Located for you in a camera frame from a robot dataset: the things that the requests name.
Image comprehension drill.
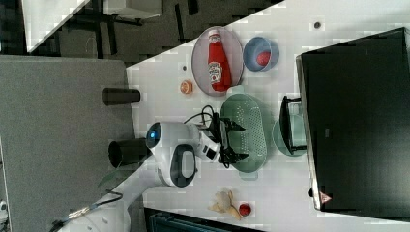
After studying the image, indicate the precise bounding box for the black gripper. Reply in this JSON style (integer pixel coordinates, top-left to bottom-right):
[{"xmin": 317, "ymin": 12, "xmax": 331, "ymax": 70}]
[{"xmin": 208, "ymin": 116, "xmax": 249, "ymax": 165}]

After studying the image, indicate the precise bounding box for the green oval strainer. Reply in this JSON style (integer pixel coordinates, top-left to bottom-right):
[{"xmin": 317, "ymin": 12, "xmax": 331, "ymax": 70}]
[{"xmin": 220, "ymin": 85, "xmax": 270, "ymax": 181}]

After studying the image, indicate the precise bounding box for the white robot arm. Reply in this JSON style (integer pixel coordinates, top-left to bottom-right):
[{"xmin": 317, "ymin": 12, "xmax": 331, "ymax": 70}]
[{"xmin": 49, "ymin": 118, "xmax": 246, "ymax": 232}]

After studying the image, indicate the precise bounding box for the green mug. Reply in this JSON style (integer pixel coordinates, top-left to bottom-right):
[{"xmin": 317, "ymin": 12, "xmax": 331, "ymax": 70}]
[{"xmin": 272, "ymin": 97, "xmax": 308, "ymax": 157}]

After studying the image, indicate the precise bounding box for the peeled banana toy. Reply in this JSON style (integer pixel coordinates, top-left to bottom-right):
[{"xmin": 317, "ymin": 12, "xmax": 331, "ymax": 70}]
[{"xmin": 209, "ymin": 190, "xmax": 242, "ymax": 220}]

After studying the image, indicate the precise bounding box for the small red fruit toy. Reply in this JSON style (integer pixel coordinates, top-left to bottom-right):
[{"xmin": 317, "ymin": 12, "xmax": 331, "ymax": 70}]
[{"xmin": 239, "ymin": 203, "xmax": 251, "ymax": 217}]

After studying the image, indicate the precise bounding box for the red ketchup bottle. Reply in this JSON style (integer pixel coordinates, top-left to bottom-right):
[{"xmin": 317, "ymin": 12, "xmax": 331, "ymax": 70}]
[{"xmin": 208, "ymin": 30, "xmax": 232, "ymax": 92}]

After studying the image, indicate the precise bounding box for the orange slice toy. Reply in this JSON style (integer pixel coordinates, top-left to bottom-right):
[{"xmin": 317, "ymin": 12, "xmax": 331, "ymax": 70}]
[{"xmin": 180, "ymin": 80, "xmax": 193, "ymax": 95}]

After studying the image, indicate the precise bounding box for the small red ball in bowl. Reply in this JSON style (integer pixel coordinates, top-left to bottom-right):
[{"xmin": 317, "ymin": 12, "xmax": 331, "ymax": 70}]
[{"xmin": 256, "ymin": 51, "xmax": 271, "ymax": 66}]

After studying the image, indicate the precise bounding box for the blue bowl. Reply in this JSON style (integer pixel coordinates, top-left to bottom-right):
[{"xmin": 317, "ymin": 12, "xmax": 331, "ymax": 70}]
[{"xmin": 243, "ymin": 37, "xmax": 279, "ymax": 72}]

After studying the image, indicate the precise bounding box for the grey round plate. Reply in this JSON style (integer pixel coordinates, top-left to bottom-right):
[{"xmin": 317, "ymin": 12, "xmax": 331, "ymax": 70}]
[{"xmin": 191, "ymin": 26, "xmax": 244, "ymax": 97}]

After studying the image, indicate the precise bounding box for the silver toaster oven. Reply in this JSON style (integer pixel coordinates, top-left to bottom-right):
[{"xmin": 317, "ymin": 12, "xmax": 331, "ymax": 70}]
[{"xmin": 296, "ymin": 28, "xmax": 410, "ymax": 221}]

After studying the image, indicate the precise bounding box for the grey partition panel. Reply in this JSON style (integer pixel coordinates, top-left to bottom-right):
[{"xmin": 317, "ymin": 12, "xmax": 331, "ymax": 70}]
[{"xmin": 0, "ymin": 55, "xmax": 133, "ymax": 232}]

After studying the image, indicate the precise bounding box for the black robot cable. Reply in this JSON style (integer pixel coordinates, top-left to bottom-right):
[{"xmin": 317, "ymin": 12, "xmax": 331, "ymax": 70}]
[{"xmin": 183, "ymin": 104, "xmax": 217, "ymax": 130}]

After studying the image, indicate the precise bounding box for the blue metal frame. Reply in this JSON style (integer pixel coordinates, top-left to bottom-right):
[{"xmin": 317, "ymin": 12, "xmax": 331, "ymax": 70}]
[{"xmin": 144, "ymin": 208, "xmax": 263, "ymax": 232}]

